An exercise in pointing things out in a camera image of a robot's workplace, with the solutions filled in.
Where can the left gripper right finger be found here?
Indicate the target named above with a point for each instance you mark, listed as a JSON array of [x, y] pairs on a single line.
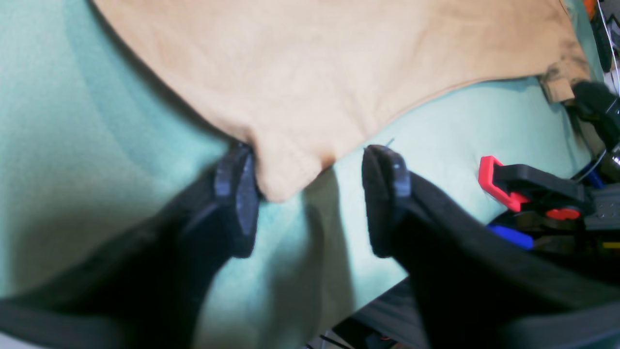
[[474, 289]]

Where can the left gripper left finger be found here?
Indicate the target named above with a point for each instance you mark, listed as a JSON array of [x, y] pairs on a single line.
[[143, 289]]

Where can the tan T-shirt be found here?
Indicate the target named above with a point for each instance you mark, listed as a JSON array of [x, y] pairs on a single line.
[[304, 82]]

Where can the blue orange bar clamp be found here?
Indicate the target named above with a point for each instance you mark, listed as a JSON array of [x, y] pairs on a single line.
[[542, 207]]

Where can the green table cloth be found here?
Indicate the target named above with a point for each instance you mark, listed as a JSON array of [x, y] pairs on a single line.
[[92, 143]]

